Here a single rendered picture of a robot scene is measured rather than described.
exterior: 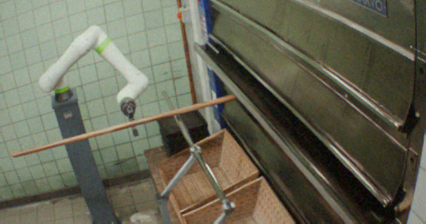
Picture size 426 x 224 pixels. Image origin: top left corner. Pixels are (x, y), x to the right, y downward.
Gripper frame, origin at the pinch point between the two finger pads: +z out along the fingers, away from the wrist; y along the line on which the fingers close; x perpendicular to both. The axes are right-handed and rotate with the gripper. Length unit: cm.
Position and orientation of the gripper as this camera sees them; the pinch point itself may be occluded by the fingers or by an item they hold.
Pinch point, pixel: (133, 123)
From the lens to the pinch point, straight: 243.6
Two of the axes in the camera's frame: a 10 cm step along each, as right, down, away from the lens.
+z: 3.0, 3.9, -8.7
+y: 1.3, 8.9, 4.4
